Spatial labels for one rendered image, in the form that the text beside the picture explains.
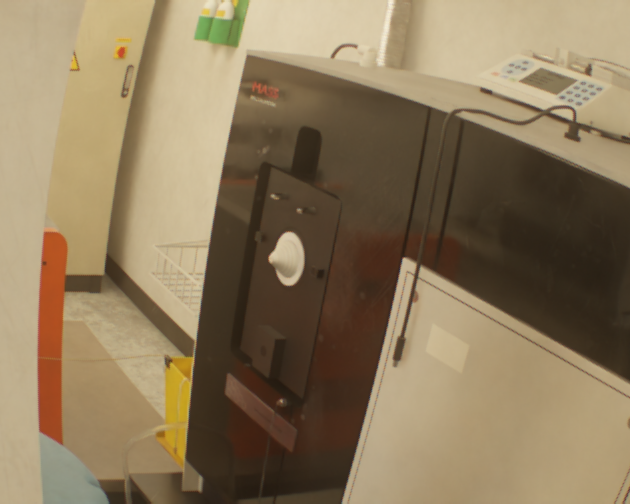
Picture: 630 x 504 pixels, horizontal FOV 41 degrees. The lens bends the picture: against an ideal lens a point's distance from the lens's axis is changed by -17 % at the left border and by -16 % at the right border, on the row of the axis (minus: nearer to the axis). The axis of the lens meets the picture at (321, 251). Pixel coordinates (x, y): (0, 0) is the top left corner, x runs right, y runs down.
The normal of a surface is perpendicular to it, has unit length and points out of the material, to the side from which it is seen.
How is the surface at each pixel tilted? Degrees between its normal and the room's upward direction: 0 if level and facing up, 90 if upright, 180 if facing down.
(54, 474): 5
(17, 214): 90
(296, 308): 90
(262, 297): 90
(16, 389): 90
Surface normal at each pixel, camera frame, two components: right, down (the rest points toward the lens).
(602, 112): 0.47, 0.25
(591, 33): -0.83, 0.00
